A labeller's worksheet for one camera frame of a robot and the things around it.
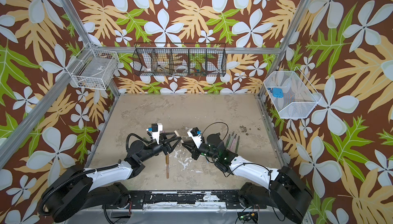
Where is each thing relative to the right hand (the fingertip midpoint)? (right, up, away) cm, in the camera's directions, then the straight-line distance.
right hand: (183, 144), depth 75 cm
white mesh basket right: (+61, +25, +8) cm, 66 cm away
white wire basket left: (-50, +40, +11) cm, 65 cm away
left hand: (-2, +5, -2) cm, 6 cm away
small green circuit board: (+32, -35, -1) cm, 48 cm away
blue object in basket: (+53, +27, +11) cm, 61 cm away
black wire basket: (-4, +50, +22) cm, 54 cm away
